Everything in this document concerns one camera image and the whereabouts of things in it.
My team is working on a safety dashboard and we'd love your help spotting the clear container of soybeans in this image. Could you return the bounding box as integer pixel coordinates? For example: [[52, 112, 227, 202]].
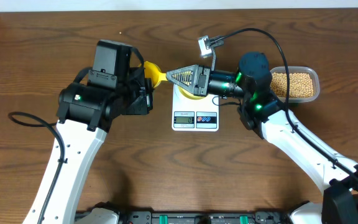
[[270, 66, 320, 103]]

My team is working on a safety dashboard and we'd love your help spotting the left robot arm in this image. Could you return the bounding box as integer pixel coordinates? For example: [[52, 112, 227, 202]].
[[24, 40, 153, 223]]

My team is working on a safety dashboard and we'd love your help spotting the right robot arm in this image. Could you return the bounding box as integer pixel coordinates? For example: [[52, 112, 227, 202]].
[[166, 52, 358, 223]]

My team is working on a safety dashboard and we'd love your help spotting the yellow plastic scoop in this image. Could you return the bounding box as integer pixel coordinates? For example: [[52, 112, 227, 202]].
[[144, 61, 167, 88]]

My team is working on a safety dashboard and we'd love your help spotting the white digital kitchen scale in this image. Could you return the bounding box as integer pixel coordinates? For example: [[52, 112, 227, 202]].
[[172, 85, 219, 132]]

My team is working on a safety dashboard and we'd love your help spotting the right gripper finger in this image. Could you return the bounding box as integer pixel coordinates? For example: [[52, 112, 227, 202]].
[[166, 65, 199, 78], [167, 74, 194, 93]]

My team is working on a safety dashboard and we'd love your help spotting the yellow plastic bowl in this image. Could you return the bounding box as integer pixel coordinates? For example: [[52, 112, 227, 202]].
[[178, 86, 204, 100]]

